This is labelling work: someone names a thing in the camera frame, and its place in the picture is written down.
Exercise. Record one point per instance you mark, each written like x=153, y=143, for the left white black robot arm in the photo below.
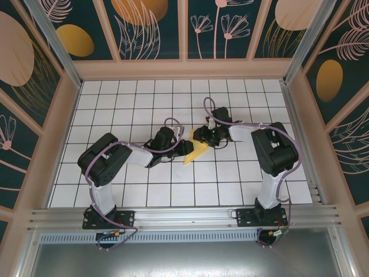
x=101, y=199

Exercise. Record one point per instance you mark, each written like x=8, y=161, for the yellow cloth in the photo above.
x=199, y=150

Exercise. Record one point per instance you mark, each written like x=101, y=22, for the aluminium side rail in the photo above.
x=299, y=144

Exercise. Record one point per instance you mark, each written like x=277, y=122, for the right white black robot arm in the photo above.
x=268, y=193

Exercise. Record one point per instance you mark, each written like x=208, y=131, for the aluminium mounting rail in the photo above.
x=184, y=215

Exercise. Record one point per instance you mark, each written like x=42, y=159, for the small circuit board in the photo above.
x=111, y=234
x=278, y=233

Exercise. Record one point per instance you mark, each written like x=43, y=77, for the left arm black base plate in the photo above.
x=127, y=216

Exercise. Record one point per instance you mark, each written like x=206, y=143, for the grey metal sheet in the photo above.
x=184, y=259

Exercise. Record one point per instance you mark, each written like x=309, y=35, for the aluminium frame post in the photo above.
x=305, y=43
x=54, y=43

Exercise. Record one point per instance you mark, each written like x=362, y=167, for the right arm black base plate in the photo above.
x=245, y=217

